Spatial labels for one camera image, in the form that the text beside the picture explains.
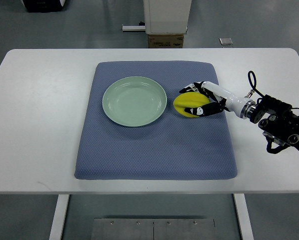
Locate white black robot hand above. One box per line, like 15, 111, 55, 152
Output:
179, 81, 256, 119

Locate yellow starfruit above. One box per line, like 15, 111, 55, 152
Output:
173, 92, 211, 118

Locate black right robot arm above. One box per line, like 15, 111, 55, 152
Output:
244, 71, 299, 154

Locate small grey floor plate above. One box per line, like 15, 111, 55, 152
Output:
219, 37, 233, 46

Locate light green plate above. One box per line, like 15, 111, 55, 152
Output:
102, 76, 168, 127

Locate blue quilted mat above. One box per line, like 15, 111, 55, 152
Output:
74, 60, 239, 181

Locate brown cardboard box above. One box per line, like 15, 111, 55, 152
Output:
148, 34, 184, 49

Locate white right table leg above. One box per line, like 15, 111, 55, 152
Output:
233, 193, 254, 240

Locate white table leg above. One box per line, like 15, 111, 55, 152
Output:
233, 193, 254, 240
49, 194, 70, 240

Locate white metal bar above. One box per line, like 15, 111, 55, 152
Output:
121, 25, 146, 32

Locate white left table leg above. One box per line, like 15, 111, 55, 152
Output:
49, 194, 70, 240

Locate grey metal base plate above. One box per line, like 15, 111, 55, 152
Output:
91, 218, 217, 240

